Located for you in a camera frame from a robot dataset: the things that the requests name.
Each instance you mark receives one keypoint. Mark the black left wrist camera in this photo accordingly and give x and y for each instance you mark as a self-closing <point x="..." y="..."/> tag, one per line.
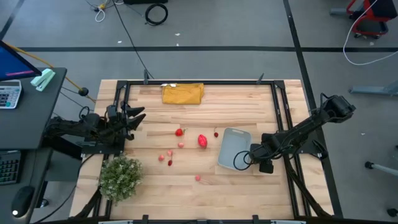
<point x="112" y="112"/>

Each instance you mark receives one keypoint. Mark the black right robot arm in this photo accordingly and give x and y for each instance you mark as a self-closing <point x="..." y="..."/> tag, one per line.
<point x="298" y="130"/>

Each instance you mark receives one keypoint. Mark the green leafy potted plant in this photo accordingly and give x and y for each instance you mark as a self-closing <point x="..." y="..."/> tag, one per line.
<point x="121" y="177"/>

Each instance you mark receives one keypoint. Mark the black side desk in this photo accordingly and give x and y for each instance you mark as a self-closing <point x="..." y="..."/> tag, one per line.
<point x="31" y="118"/>

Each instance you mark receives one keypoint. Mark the computer monitor with blue screen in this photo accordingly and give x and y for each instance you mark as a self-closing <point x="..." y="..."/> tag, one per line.
<point x="12" y="63"/>

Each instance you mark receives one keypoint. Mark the dark red cherry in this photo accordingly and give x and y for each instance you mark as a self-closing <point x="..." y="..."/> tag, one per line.
<point x="170" y="162"/>

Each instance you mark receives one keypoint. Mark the red strawberry with green top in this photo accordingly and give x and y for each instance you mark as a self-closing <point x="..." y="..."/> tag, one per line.
<point x="178" y="132"/>

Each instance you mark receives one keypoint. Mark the folded yellow cloth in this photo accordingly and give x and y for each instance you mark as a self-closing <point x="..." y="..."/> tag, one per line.
<point x="183" y="94"/>

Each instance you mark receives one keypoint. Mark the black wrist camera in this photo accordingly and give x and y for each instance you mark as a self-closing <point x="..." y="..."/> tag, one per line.
<point x="112" y="112"/>
<point x="266" y="167"/>

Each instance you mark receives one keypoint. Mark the red and black cart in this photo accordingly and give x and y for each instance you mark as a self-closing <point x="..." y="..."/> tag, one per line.
<point x="371" y="26"/>

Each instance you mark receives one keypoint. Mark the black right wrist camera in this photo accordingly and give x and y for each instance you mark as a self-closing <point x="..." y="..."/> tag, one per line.
<point x="266" y="167"/>

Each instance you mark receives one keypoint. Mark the grey desk calculator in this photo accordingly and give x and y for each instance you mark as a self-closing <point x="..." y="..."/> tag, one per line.
<point x="9" y="93"/>

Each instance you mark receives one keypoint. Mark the pale grey tupperware container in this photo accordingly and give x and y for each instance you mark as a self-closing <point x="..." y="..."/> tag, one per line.
<point x="233" y="146"/>

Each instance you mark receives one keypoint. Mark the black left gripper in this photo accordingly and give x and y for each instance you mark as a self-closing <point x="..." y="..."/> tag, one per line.
<point x="117" y="127"/>

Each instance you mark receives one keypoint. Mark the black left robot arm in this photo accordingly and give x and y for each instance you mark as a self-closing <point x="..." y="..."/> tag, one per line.
<point x="71" y="126"/>

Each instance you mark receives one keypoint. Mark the mint green stapler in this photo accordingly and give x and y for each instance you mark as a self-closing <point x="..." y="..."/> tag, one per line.
<point x="43" y="79"/>

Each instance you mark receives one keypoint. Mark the large red strawberry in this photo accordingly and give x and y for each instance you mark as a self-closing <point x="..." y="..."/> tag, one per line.
<point x="202" y="141"/>

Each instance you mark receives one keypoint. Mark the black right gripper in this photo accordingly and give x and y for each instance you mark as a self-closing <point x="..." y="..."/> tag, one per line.
<point x="259" y="152"/>

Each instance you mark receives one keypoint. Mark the small red cherry with stem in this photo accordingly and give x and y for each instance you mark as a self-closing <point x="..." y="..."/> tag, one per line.
<point x="215" y="134"/>

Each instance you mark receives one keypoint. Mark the pink raspberry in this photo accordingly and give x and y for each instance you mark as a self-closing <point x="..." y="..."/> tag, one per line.
<point x="180" y="145"/>
<point x="197" y="178"/>
<point x="161" y="157"/>
<point x="169" y="152"/>

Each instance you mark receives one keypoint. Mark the grey metal stand leg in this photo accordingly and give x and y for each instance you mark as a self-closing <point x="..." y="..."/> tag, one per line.
<point x="373" y="90"/>

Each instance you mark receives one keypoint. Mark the black computer keyboard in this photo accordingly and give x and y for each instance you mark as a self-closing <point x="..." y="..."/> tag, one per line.
<point x="9" y="168"/>

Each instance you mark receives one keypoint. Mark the black aluminium table frame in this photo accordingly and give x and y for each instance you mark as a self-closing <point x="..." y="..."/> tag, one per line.
<point x="217" y="82"/>

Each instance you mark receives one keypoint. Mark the grey chair leg with caster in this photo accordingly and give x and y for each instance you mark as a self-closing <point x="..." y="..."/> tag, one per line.
<point x="382" y="168"/>

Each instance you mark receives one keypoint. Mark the black computer mouse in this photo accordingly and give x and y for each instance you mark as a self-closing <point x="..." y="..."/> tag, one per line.
<point x="22" y="200"/>

